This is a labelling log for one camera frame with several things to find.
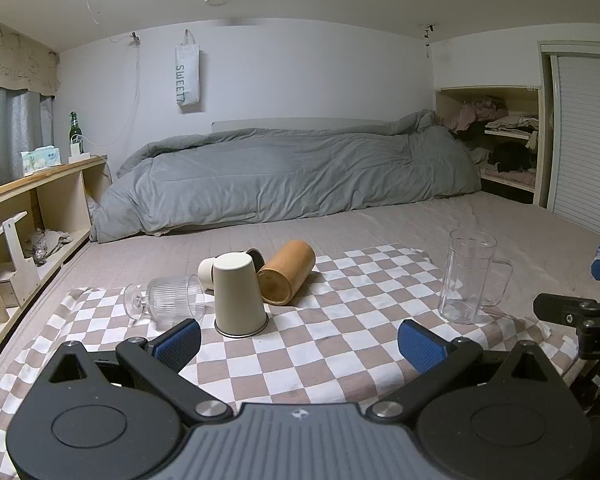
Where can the white tote bag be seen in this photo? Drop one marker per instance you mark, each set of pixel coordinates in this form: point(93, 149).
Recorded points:
point(187, 77)

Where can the grey duvet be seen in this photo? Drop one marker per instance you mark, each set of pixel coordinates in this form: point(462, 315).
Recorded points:
point(290, 175)

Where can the tissue box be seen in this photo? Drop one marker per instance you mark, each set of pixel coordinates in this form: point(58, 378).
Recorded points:
point(41, 159)

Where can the green glass bottle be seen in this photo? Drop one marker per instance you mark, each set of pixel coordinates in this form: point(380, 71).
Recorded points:
point(73, 127)

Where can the white cup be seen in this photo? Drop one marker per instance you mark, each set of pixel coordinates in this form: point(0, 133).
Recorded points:
point(206, 274)

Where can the bamboo cup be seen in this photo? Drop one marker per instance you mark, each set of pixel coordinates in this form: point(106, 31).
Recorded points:
point(286, 272)

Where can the pink clothes pile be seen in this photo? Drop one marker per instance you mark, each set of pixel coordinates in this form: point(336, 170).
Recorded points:
point(475, 112)

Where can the built-in closet shelf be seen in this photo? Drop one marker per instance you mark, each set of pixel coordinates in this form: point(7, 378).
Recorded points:
point(542, 150)

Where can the checkered cloth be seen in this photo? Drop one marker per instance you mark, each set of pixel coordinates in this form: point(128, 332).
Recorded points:
point(330, 325)

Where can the wooden stand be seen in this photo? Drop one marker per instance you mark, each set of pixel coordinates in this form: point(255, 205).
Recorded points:
point(15, 260)

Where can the dark clothes pile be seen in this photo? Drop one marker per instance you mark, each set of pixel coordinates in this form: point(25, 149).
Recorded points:
point(512, 156)

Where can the clear glass mug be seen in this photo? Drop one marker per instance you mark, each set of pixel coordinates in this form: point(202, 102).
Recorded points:
point(467, 280)

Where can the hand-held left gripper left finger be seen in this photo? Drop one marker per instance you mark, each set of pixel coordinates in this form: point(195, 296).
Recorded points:
point(180, 341)

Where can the black wall hook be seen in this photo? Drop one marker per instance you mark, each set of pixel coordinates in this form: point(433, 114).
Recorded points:
point(427, 27)

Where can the printed beige valance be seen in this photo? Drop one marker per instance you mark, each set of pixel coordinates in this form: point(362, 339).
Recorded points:
point(15, 60)

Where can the ribbed glass goblet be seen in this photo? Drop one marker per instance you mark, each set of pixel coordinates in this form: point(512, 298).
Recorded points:
point(172, 302)

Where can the crumpled grey cloth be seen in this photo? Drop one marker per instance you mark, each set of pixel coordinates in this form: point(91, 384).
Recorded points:
point(50, 242)

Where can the grey headboard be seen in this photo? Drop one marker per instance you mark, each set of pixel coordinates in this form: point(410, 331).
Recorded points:
point(290, 125)

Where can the cream folded clothes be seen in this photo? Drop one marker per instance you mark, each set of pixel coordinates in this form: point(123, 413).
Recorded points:
point(512, 122)

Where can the beige cup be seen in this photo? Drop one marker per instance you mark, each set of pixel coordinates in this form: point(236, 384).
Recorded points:
point(237, 295)

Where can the white slatted sliding door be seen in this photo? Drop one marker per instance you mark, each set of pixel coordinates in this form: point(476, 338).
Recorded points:
point(585, 140)

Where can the wooden shelf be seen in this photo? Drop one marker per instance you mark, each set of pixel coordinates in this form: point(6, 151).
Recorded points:
point(55, 195)

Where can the dark cup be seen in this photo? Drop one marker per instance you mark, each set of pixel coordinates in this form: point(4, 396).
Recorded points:
point(256, 257)

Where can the white charger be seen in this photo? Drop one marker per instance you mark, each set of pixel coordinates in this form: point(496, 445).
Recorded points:
point(75, 150)

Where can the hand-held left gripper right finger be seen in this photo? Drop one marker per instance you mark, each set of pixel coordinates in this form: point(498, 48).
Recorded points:
point(421, 342)

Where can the grey curtain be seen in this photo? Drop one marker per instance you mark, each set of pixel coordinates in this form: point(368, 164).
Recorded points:
point(10, 135)

